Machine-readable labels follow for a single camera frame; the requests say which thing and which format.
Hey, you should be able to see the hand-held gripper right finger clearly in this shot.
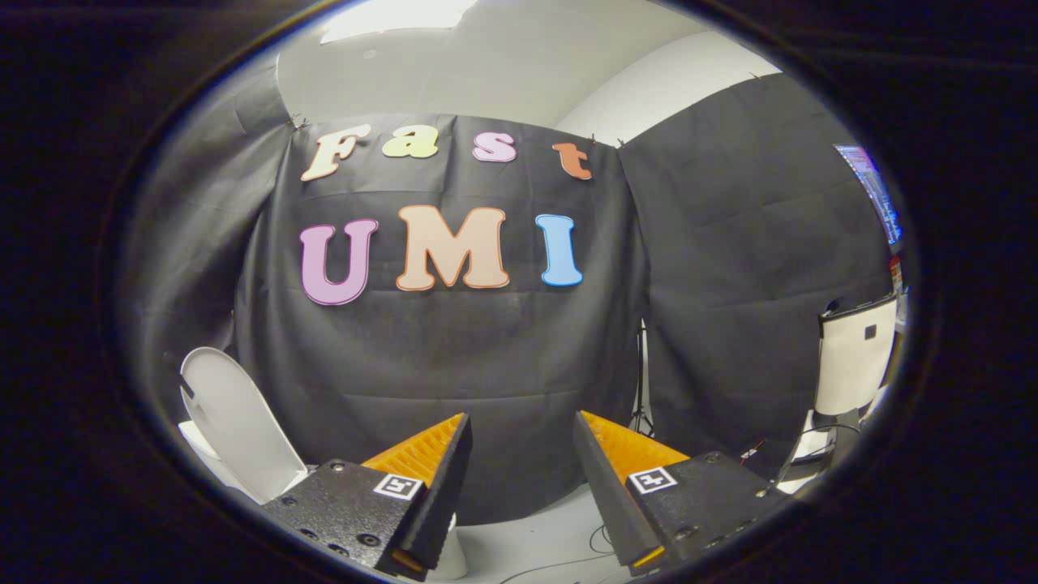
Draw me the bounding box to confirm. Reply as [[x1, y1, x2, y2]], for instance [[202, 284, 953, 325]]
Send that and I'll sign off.
[[573, 410, 792, 577]]

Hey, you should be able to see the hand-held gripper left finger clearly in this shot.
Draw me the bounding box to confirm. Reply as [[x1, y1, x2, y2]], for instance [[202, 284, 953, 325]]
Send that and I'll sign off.
[[261, 412, 474, 581]]

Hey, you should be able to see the white toilet lid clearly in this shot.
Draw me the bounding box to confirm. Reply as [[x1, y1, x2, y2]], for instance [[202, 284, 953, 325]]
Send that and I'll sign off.
[[178, 347, 310, 505]]

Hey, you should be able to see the white toilet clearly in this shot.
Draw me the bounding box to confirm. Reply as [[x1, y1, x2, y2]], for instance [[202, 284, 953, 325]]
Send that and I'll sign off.
[[177, 420, 471, 582]]

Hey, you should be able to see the black tripod stand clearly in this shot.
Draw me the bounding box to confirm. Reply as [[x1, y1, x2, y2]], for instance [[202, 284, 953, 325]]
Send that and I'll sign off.
[[628, 320, 657, 440]]

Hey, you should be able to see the black backdrop cloth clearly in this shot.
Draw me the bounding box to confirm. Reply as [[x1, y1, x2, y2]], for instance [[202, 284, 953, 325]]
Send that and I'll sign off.
[[120, 49, 894, 526]]

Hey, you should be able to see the computer monitor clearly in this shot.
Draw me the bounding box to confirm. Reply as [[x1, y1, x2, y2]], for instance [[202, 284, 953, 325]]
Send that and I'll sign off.
[[834, 144, 903, 246]]

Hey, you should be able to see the black cable tangle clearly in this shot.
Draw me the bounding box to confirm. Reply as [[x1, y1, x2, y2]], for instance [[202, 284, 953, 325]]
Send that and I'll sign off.
[[498, 422, 862, 584]]

